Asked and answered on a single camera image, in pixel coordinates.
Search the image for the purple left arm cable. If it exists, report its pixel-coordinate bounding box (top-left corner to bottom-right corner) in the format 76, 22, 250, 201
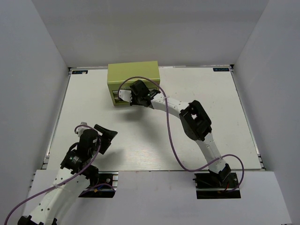
6, 125, 118, 225

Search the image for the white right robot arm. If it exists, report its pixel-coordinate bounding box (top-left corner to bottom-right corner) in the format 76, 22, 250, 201
130, 80, 231, 187

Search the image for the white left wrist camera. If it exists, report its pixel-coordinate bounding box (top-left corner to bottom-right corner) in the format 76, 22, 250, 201
74, 122, 88, 137

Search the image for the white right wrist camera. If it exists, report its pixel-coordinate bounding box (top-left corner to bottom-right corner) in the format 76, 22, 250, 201
118, 90, 132, 103

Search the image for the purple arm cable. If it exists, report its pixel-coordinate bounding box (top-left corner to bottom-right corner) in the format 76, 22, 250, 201
6, 125, 118, 225
118, 76, 245, 193

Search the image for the green metal drawer cabinet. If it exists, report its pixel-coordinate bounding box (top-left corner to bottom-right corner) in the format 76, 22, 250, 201
107, 61, 160, 106

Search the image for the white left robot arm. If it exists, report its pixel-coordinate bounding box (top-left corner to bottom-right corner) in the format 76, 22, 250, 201
17, 123, 117, 225

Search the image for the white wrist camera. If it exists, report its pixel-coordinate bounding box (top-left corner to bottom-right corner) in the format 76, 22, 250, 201
118, 90, 132, 103
74, 122, 88, 137

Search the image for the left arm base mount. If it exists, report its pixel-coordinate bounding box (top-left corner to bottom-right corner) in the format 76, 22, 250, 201
79, 172, 119, 198

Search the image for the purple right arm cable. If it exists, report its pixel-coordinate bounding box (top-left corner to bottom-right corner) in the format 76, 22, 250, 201
118, 76, 245, 193

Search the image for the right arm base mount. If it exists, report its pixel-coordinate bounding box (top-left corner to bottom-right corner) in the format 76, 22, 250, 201
193, 172, 241, 199

